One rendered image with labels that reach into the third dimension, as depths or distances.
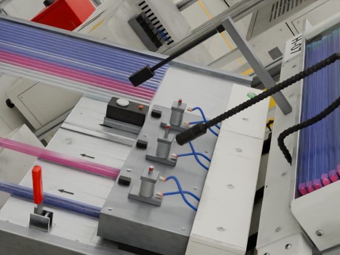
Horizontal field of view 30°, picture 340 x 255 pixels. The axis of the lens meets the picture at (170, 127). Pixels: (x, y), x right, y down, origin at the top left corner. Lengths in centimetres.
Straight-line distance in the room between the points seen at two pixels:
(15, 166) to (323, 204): 99
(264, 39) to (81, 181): 132
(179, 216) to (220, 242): 9
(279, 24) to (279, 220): 144
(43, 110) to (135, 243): 172
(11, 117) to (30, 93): 16
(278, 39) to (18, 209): 145
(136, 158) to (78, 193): 11
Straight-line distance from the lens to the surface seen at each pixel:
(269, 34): 226
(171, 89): 139
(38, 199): 94
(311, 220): 81
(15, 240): 96
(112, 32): 237
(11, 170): 161
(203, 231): 90
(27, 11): 320
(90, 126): 122
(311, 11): 223
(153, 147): 108
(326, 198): 79
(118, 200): 95
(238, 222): 93
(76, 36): 154
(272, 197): 93
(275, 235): 86
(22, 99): 264
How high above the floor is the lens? 166
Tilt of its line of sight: 26 degrees down
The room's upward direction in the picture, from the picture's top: 61 degrees clockwise
